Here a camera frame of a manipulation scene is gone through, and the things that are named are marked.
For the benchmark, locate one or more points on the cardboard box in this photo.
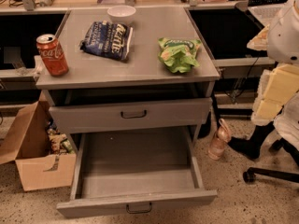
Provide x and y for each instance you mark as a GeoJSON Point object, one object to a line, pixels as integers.
{"type": "Point", "coordinates": [28, 145]}

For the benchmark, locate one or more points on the seated person in black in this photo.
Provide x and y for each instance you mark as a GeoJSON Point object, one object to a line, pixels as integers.
{"type": "Point", "coordinates": [251, 148]}

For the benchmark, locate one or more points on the grey upper closed drawer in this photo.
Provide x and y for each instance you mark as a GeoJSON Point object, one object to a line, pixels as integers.
{"type": "Point", "coordinates": [130, 116]}

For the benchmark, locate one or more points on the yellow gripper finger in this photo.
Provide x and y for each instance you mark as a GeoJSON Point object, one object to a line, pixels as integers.
{"type": "Point", "coordinates": [260, 41]}
{"type": "Point", "coordinates": [275, 89]}

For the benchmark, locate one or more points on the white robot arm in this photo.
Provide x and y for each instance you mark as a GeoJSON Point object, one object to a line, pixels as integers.
{"type": "Point", "coordinates": [280, 39]}

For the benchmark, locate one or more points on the red Coca-Cola can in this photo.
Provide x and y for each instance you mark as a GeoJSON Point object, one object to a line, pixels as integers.
{"type": "Point", "coordinates": [52, 54]}

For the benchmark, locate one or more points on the snack packets in box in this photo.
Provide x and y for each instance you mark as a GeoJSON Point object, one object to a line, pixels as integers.
{"type": "Point", "coordinates": [59, 143]}

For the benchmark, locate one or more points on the grey drawer cabinet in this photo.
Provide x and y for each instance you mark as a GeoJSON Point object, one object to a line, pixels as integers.
{"type": "Point", "coordinates": [93, 80]}

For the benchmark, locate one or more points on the blue Kettle chip bag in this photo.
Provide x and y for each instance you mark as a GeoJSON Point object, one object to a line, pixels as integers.
{"type": "Point", "coordinates": [107, 39]}

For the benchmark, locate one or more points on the green rice chip bag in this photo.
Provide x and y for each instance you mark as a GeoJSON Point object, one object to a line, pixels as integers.
{"type": "Point", "coordinates": [179, 55]}

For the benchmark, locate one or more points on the grey open lower drawer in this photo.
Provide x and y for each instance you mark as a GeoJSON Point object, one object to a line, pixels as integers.
{"type": "Point", "coordinates": [135, 172]}

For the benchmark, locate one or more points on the white bowl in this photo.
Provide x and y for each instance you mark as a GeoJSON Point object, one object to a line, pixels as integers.
{"type": "Point", "coordinates": [122, 14]}

